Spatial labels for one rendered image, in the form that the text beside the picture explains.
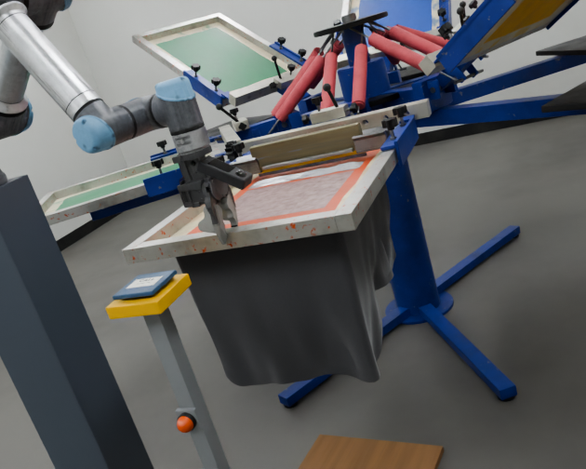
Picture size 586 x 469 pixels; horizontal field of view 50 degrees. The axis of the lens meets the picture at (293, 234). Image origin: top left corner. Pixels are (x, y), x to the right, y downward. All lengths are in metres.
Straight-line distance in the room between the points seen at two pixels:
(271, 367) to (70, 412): 0.59
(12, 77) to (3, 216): 0.34
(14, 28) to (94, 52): 5.89
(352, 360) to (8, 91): 1.09
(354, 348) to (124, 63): 5.90
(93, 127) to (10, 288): 0.63
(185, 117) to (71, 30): 6.06
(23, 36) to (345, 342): 0.98
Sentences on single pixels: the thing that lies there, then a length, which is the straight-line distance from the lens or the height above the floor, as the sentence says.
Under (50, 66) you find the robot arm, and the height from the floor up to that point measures 1.43.
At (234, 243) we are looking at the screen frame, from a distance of 1.38.
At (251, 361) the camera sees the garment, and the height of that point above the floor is 0.60.
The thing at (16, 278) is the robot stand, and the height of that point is 0.97.
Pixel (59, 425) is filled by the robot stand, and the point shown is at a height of 0.52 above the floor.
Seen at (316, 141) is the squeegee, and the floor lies 1.03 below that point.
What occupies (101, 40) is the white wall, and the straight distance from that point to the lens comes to 7.24.
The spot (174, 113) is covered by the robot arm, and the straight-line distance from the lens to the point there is 1.33.
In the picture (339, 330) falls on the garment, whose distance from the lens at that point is 1.52.
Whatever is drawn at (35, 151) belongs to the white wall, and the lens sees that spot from 6.46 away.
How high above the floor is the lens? 1.37
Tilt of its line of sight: 18 degrees down
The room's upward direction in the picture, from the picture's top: 17 degrees counter-clockwise
